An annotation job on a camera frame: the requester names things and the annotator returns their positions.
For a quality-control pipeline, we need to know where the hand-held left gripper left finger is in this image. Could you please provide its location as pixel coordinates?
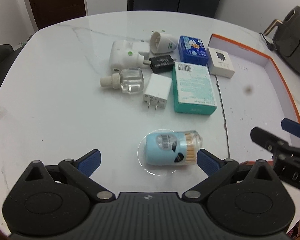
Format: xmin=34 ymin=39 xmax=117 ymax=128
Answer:
xmin=19 ymin=149 xmax=116 ymax=202

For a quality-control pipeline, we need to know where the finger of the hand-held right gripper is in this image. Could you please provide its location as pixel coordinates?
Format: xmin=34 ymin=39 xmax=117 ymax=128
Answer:
xmin=250 ymin=127 xmax=294 ymax=159
xmin=281 ymin=118 xmax=300 ymax=138

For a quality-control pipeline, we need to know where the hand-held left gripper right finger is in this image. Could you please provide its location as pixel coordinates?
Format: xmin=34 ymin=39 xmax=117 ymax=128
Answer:
xmin=182 ymin=149 xmax=282 ymax=201

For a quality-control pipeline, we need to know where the orange-rimmed white box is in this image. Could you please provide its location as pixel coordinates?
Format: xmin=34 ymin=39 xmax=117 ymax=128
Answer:
xmin=209 ymin=33 xmax=300 ymax=163

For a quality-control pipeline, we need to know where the light blue toothpick jar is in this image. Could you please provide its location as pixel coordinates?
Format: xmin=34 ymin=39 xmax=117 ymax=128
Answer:
xmin=144 ymin=129 xmax=203 ymax=166

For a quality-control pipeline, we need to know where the teal cardboard box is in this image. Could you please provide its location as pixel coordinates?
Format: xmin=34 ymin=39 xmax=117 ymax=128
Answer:
xmin=171 ymin=62 xmax=218 ymax=117

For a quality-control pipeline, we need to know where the white charger package box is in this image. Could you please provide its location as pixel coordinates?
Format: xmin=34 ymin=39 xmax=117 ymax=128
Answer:
xmin=207 ymin=46 xmax=235 ymax=79

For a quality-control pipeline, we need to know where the white wall charger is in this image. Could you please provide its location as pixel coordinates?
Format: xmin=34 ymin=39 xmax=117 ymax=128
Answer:
xmin=142 ymin=73 xmax=173 ymax=113

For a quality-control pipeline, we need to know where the black wall charger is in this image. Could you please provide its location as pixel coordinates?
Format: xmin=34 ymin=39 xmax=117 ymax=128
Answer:
xmin=149 ymin=54 xmax=177 ymax=73

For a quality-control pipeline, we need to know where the blue plastic case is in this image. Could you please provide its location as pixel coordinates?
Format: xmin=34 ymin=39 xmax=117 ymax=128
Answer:
xmin=178 ymin=35 xmax=209 ymax=66

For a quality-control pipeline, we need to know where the clear round plastic lid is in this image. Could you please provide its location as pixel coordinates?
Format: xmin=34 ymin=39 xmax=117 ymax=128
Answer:
xmin=137 ymin=129 xmax=186 ymax=176

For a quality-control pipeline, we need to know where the dark grey air fryer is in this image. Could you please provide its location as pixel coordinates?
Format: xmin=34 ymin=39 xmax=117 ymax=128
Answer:
xmin=264 ymin=6 xmax=300 ymax=75

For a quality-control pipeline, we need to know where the clear liquid refill bottle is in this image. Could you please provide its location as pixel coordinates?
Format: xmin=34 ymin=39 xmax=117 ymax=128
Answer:
xmin=100 ymin=67 xmax=143 ymax=94

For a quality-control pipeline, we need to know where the white green-dot plug-in repeller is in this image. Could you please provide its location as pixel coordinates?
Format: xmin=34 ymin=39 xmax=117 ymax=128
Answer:
xmin=109 ymin=40 xmax=151 ymax=72

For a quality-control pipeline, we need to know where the white cone-shaped plug-in device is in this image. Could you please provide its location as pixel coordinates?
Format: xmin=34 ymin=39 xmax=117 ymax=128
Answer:
xmin=150 ymin=30 xmax=178 ymax=55

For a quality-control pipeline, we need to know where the dark grey chair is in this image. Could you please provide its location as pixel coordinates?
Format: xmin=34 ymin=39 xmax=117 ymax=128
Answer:
xmin=0 ymin=44 xmax=23 ymax=105

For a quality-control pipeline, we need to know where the dark brown door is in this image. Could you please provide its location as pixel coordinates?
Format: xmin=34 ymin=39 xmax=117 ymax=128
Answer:
xmin=24 ymin=0 xmax=88 ymax=32

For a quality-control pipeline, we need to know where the black power plug cable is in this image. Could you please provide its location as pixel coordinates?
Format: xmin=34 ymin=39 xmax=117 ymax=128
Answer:
xmin=259 ymin=32 xmax=275 ymax=52

